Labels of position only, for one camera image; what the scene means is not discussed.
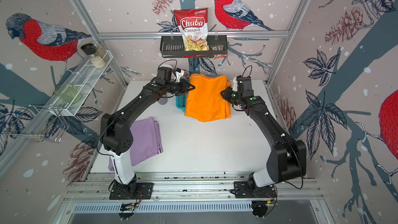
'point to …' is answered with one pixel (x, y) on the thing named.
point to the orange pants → (205, 102)
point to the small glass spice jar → (103, 54)
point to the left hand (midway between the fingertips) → (197, 84)
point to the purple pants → (146, 141)
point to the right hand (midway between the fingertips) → (220, 91)
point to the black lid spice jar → (96, 60)
